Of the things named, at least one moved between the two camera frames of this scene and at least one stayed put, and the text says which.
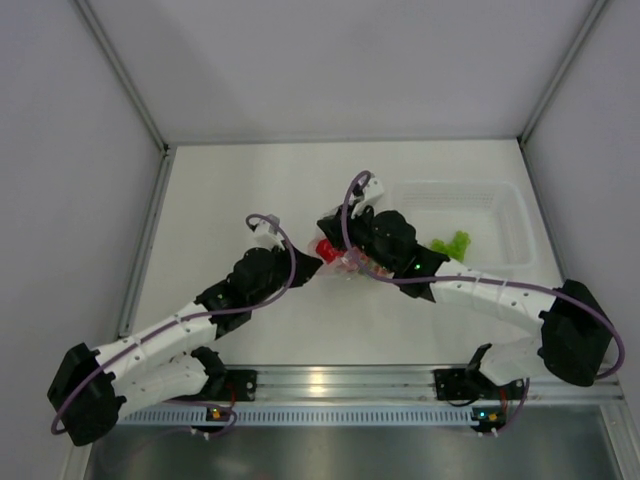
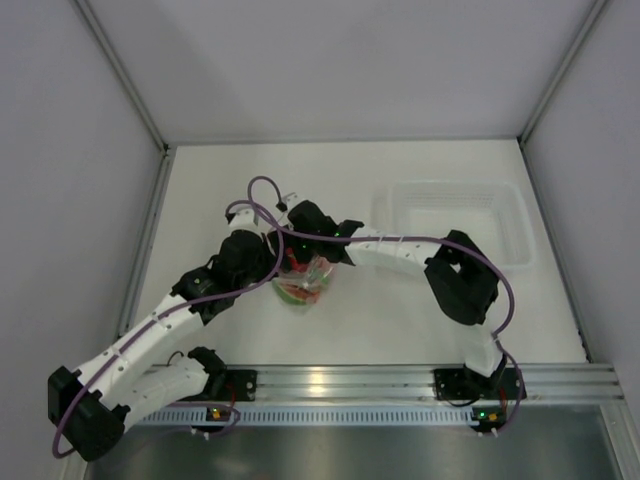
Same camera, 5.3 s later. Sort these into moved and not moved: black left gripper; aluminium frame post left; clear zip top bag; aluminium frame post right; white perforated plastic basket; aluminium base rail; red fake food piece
Moved: clear zip top bag; red fake food piece; black left gripper
Not moved: white perforated plastic basket; aluminium frame post right; aluminium frame post left; aluminium base rail
